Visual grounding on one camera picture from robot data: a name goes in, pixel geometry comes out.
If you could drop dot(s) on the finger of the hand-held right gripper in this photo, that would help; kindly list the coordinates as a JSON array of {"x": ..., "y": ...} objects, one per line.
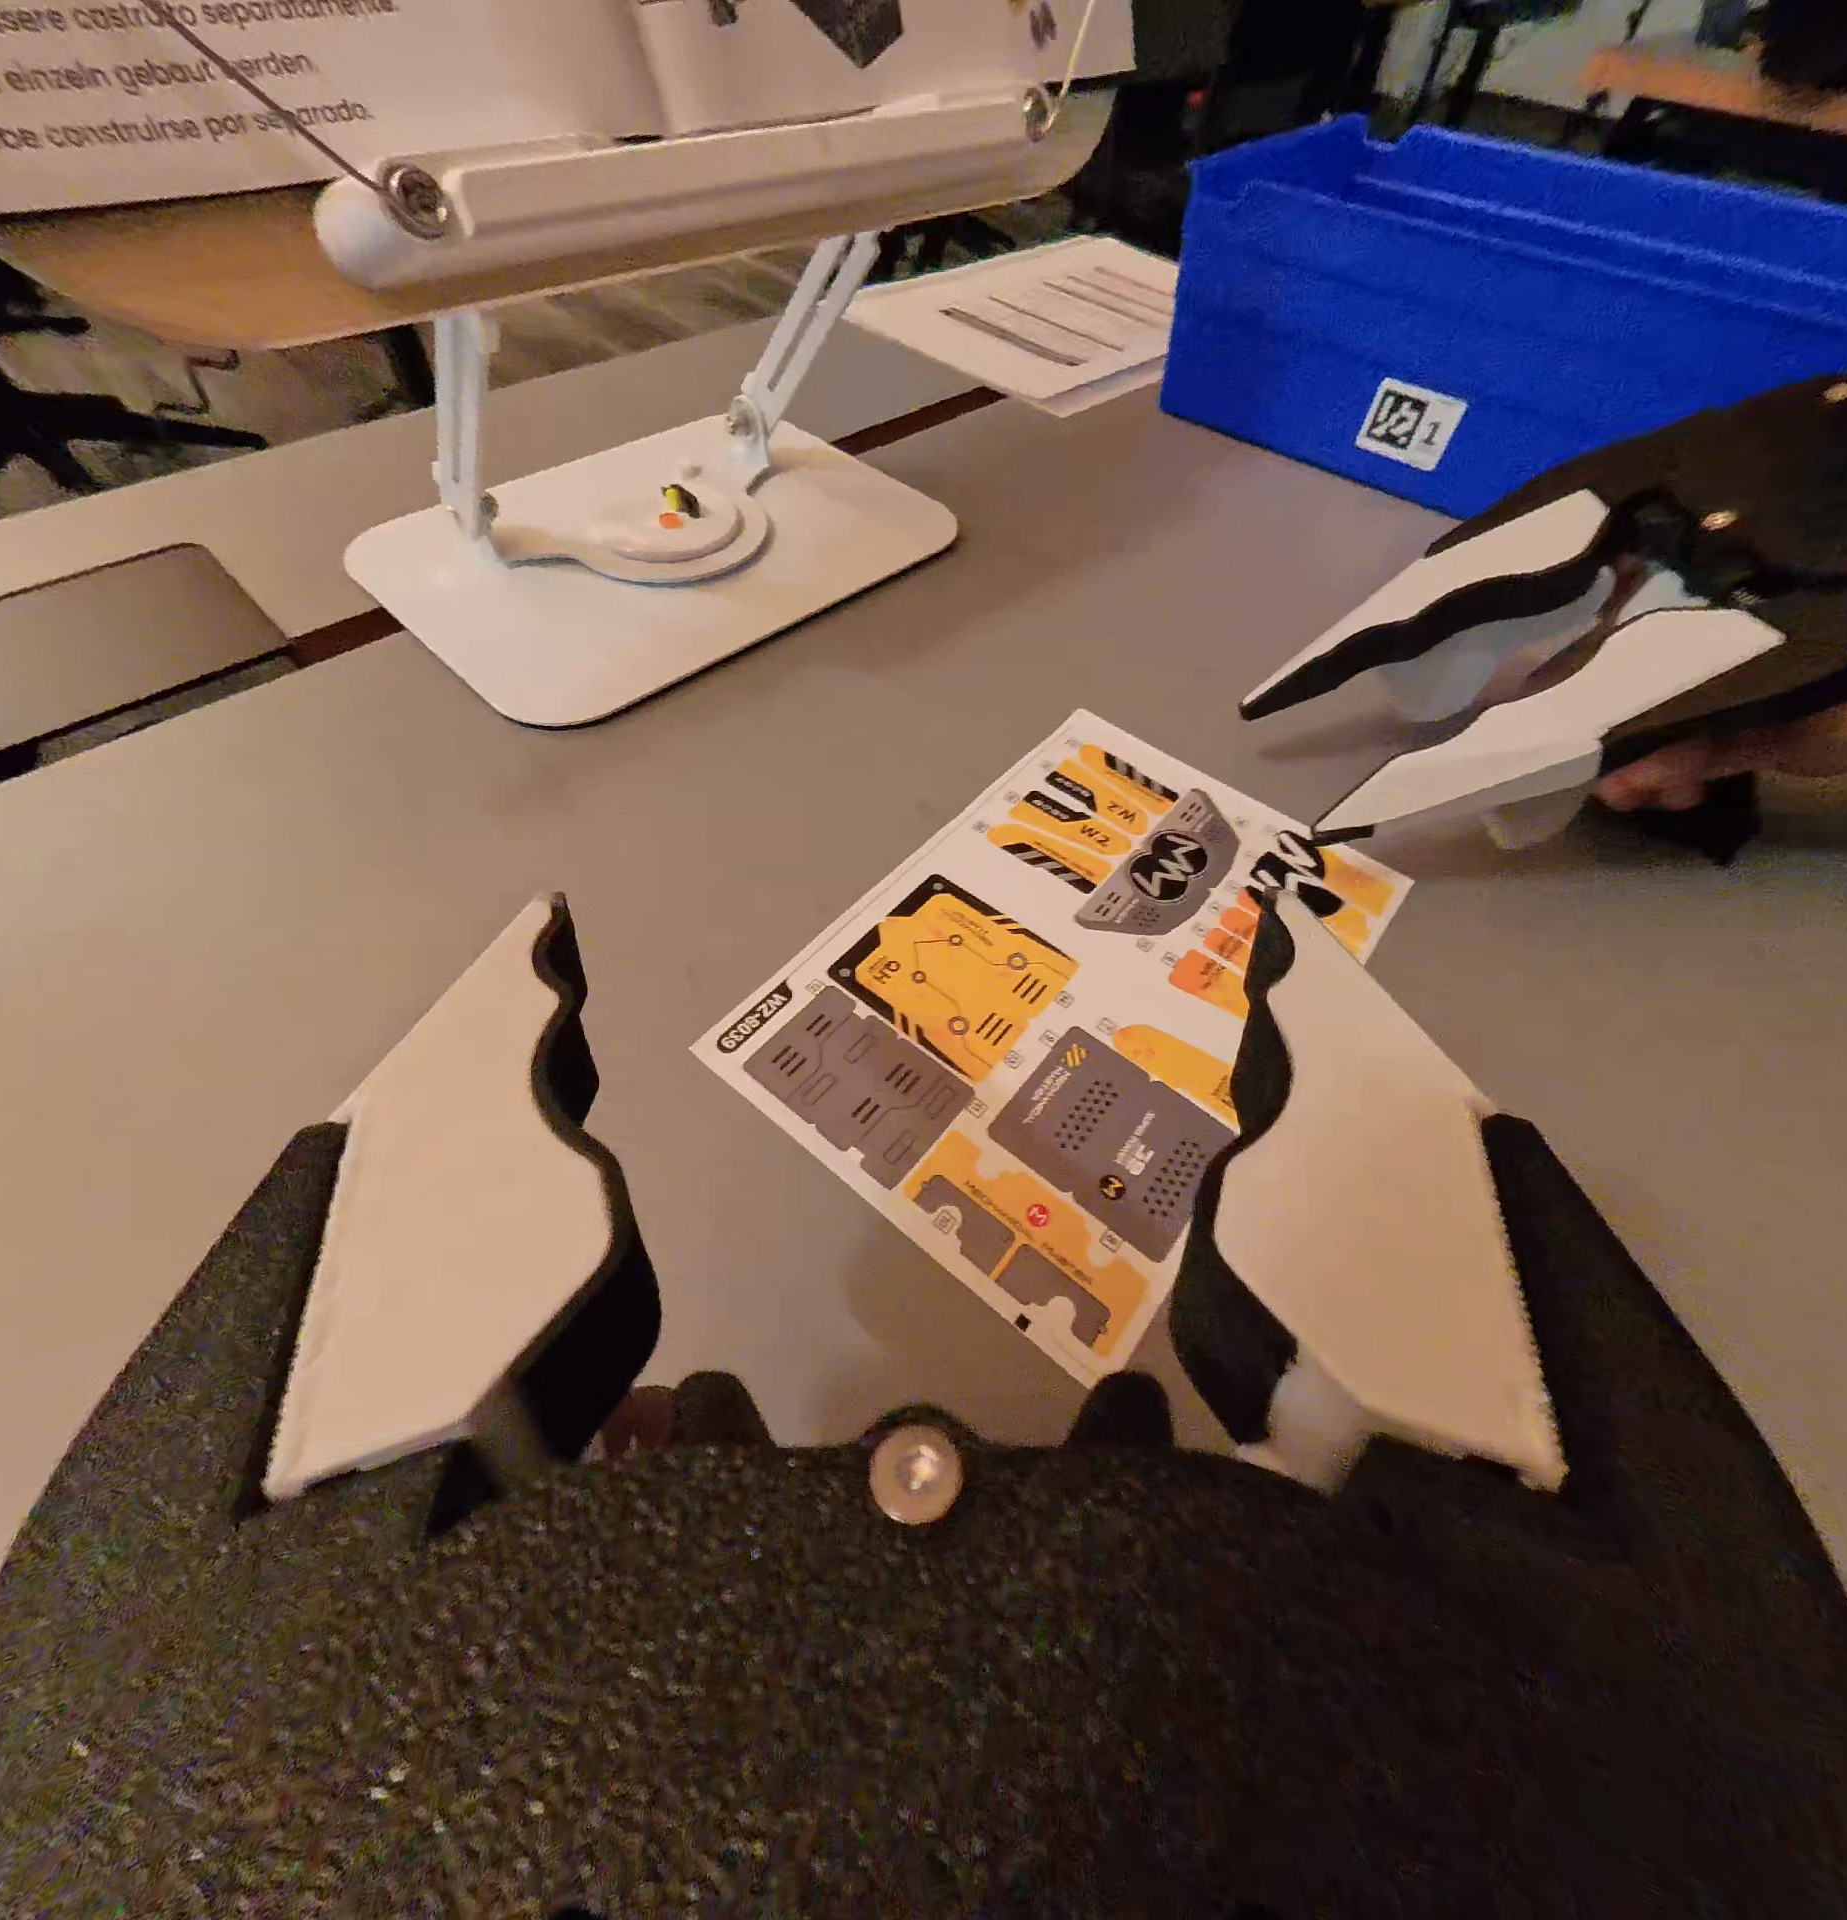
[
  {"x": 1478, "y": 578},
  {"x": 1585, "y": 706}
]

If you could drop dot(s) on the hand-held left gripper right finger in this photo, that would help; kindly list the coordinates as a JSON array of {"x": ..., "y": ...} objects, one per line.
[{"x": 1365, "y": 1215}]

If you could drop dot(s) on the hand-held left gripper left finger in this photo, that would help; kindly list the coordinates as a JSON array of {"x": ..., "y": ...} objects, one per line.
[{"x": 459, "y": 1230}]

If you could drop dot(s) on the yellow and grey sticker sheet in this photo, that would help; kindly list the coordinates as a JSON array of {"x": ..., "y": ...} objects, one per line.
[{"x": 954, "y": 976}]

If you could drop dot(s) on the person's right hand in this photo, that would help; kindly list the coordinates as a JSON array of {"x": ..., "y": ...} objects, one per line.
[{"x": 1688, "y": 772}]

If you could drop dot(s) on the blue plastic bin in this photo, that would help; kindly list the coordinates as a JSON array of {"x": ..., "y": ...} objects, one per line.
[{"x": 1463, "y": 300}]

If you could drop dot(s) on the white printed paper sheet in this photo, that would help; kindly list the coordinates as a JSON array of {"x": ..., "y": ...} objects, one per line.
[{"x": 1029, "y": 316}]

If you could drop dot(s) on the white folding book stand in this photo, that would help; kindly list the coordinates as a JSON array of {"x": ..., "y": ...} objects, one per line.
[{"x": 639, "y": 601}]

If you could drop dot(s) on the black office chair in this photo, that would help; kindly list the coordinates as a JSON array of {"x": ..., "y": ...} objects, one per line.
[{"x": 54, "y": 397}]

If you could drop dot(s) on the printed instruction booklet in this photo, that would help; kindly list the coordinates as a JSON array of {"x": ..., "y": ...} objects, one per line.
[{"x": 489, "y": 60}]

